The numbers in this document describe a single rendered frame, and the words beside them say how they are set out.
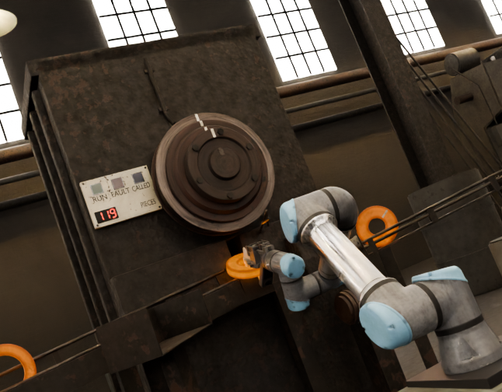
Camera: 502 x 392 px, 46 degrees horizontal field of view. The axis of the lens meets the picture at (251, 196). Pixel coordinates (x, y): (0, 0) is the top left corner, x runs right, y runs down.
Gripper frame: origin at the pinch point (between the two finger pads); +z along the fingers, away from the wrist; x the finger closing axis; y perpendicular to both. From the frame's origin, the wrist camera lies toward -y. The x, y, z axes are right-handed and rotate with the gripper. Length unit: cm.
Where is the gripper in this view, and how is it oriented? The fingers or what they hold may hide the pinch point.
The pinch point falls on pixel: (246, 258)
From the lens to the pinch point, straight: 223.9
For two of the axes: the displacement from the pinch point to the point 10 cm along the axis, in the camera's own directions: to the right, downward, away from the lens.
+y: -2.2, -9.6, -1.6
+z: -4.7, -0.4, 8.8
